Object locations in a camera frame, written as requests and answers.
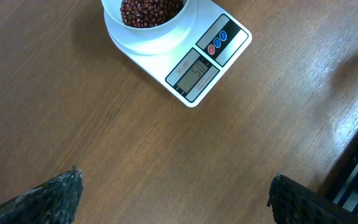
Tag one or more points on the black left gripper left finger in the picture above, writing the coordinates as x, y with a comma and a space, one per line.
54, 201

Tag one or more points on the red adzuki beans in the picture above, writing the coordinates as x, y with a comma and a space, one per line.
149, 13

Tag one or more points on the white round bowl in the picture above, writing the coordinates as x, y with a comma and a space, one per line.
112, 8

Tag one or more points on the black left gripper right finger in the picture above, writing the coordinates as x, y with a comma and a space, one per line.
292, 203

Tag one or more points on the white digital kitchen scale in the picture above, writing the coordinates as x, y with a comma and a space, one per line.
189, 55

